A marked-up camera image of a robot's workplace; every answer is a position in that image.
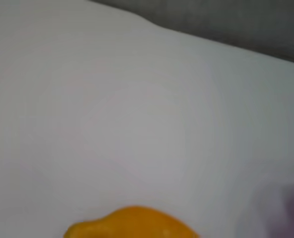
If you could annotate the yellow plastic banana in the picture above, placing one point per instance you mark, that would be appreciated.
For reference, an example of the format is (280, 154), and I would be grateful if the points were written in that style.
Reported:
(134, 223)

